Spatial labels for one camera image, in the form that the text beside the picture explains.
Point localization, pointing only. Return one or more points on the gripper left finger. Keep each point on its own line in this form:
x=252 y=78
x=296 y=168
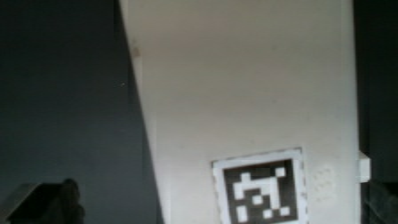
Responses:
x=42 y=203

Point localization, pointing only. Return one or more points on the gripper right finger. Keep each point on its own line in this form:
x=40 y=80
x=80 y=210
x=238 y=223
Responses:
x=378 y=203

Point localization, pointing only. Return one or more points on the white cabinet top block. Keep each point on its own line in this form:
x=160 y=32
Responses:
x=243 y=68

